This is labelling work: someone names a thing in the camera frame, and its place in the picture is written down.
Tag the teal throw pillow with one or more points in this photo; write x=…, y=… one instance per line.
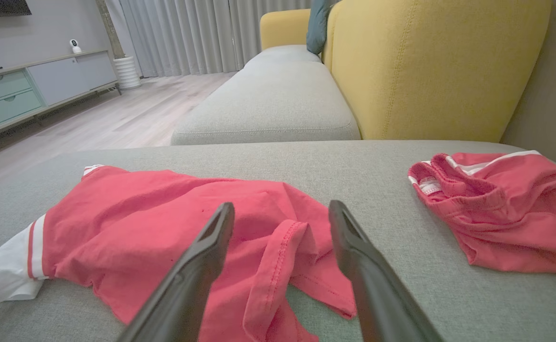
x=318, y=26

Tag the small white camera gadget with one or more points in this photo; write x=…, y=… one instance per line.
x=75, y=46

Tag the red jersey with white sleeves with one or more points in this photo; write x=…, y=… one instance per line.
x=154, y=223

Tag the grey sofa seat cushion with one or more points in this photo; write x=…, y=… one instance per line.
x=391, y=294
x=273, y=99

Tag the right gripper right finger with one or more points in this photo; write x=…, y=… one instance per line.
x=372, y=285

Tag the low media cabinet with drawers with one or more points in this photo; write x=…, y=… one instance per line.
x=45, y=85

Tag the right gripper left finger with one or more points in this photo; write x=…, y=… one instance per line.
x=187, y=285

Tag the red shorts with white stripe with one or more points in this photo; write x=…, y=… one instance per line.
x=510, y=209

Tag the yellow sofa armrest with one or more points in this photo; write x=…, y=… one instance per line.
x=282, y=28

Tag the brown plant trunk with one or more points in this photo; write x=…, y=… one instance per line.
x=110, y=28

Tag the black wall television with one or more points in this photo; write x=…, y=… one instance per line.
x=0, y=6

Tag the yellow sofa backrest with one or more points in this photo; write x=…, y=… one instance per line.
x=429, y=66

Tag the light grey curtains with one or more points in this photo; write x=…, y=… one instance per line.
x=187, y=33

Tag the white ribbed planter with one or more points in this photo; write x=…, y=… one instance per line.
x=127, y=73

